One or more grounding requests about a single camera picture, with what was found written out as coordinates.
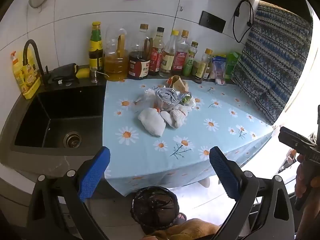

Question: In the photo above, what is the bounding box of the brown paper bag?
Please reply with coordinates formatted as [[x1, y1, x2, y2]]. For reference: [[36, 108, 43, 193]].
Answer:
[[170, 75, 190, 92]]

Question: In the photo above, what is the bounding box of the metal sink drain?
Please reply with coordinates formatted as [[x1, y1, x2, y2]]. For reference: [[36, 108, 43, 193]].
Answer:
[[63, 131, 82, 148]]

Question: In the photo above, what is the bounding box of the black faucet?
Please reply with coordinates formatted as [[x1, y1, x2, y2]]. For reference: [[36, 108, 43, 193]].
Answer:
[[23, 39, 51, 87]]

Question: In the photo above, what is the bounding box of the clear bag of white tissue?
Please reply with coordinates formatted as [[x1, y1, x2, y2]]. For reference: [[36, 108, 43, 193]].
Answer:
[[138, 107, 166, 137]]

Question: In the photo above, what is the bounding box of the trash bin with black liner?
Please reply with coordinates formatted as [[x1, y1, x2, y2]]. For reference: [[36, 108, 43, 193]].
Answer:
[[130, 186, 180, 236]]

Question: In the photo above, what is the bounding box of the black kitchen sink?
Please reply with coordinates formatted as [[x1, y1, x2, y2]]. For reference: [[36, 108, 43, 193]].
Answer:
[[0, 80, 107, 178]]

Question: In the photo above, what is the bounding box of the metal soap dispenser pump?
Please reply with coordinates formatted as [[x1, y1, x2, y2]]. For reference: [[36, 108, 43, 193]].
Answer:
[[90, 66, 110, 84]]

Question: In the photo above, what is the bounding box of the black cable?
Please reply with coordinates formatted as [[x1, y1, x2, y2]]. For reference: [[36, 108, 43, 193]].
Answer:
[[232, 0, 254, 44]]

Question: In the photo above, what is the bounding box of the blue patterned cloth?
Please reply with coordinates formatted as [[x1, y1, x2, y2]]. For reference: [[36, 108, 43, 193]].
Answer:
[[231, 1, 313, 126]]

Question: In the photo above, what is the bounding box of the green seasoning oil bottle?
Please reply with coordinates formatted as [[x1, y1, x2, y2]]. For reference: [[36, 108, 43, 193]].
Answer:
[[182, 41, 199, 77]]

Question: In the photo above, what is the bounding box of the green label sauce bottle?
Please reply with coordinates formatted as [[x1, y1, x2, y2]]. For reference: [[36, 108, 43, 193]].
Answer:
[[89, 22, 104, 74]]

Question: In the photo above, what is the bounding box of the foil container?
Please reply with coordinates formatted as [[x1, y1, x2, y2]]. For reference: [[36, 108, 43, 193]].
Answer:
[[154, 88, 181, 111]]

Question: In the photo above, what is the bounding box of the dark soy sauce jug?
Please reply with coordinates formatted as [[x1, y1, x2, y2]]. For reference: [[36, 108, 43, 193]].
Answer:
[[127, 24, 153, 80]]

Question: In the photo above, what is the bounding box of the black rag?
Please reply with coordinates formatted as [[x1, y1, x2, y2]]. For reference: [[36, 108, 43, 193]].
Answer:
[[47, 63, 80, 84]]

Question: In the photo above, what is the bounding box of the red label bottle yellow cap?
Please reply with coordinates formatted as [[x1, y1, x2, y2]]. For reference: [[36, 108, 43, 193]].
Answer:
[[172, 30, 190, 77]]

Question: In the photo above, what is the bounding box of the person's right hand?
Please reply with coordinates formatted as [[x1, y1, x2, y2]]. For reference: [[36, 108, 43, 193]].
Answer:
[[294, 154, 305, 198]]

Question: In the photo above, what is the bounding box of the white and blue packet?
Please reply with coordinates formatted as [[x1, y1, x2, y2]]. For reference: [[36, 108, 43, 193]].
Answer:
[[209, 55, 227, 85]]

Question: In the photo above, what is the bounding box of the white base cabinet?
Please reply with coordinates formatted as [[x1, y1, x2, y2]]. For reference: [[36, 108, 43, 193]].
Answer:
[[0, 175, 145, 240]]

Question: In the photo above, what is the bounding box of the clear vinegar bottle yellow cap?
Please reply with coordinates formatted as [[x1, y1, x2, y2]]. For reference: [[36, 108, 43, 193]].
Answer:
[[159, 30, 179, 78]]

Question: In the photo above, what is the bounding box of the black cap red label bottle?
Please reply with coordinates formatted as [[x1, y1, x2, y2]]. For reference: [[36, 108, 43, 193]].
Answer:
[[149, 27, 166, 76]]

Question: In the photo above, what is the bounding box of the green snack wrapper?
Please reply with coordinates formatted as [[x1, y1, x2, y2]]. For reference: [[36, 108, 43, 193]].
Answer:
[[180, 92, 193, 105]]

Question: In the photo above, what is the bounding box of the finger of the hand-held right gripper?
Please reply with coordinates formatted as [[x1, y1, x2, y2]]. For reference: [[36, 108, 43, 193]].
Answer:
[[278, 127, 320, 160]]

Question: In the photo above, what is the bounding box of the yellow detergent bottle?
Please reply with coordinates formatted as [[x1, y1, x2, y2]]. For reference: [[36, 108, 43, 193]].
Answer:
[[10, 51, 42, 100]]

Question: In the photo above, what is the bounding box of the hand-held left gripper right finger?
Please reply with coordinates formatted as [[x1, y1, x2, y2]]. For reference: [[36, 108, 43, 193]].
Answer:
[[209, 146, 295, 240]]

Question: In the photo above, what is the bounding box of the daisy print blue tablecloth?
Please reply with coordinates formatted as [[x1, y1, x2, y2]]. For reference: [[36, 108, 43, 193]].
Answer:
[[103, 76, 275, 197]]

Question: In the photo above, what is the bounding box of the large cooking oil jug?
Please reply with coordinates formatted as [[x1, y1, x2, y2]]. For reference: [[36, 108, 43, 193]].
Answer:
[[103, 27, 129, 82]]

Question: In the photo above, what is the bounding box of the green packet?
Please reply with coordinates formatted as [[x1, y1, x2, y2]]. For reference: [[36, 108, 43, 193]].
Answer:
[[224, 52, 242, 82]]

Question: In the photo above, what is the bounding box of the clear plastic bag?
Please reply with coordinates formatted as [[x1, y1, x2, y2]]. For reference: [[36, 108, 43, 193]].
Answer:
[[130, 88, 157, 113]]

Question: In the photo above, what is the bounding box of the white tissue wad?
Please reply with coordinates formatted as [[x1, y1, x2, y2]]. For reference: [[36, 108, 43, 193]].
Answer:
[[172, 104, 188, 128], [160, 110, 177, 128]]

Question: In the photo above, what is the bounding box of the black wall socket panel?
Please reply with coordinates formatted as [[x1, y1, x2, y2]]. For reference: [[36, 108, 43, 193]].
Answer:
[[199, 11, 226, 34]]

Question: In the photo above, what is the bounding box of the small dark bottle yellow cap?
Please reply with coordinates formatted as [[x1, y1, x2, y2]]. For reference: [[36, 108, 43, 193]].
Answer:
[[194, 48, 213, 84]]

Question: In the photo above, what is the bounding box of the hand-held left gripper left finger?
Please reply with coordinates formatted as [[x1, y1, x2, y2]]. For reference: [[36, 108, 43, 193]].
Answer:
[[26, 146, 118, 240]]

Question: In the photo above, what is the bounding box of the yellow sponge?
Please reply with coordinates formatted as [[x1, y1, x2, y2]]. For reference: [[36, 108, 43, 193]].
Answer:
[[76, 67, 91, 79]]

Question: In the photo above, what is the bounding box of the person's right forearm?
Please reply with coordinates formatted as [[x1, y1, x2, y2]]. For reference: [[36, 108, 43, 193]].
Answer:
[[297, 192, 320, 240]]

